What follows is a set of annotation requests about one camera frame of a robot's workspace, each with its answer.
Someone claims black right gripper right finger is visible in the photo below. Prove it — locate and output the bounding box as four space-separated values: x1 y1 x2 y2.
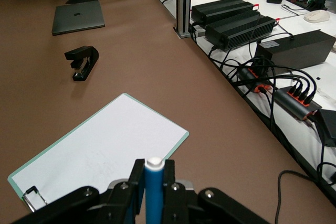
160 158 271 224

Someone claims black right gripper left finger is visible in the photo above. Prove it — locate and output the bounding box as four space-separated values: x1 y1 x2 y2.
10 158 146 224

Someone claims blue marker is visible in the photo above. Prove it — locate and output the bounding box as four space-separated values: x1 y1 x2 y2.
143 157 166 224

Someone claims grey laptop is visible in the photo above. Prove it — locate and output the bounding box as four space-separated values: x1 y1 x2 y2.
51 0 106 36

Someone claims green clipboard with white paper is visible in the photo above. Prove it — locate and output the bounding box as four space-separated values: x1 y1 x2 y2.
7 92 190 214

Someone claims black flat box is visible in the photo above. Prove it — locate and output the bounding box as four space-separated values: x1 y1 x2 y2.
313 108 336 148

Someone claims black stapler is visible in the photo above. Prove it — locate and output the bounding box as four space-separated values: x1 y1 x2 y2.
64 46 100 82

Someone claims large black box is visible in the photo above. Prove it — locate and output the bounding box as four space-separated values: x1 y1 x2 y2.
255 29 336 71

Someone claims black ribbed power supply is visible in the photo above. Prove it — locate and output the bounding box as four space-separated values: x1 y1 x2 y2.
204 10 261 45
222 16 276 51
191 0 255 25

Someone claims beige computer mouse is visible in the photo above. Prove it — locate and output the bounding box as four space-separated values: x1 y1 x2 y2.
303 9 331 23

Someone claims black looped table cable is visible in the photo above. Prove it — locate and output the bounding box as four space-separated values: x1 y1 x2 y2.
275 170 336 224

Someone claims aluminium profile post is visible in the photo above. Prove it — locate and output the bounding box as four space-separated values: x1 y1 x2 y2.
175 0 194 39

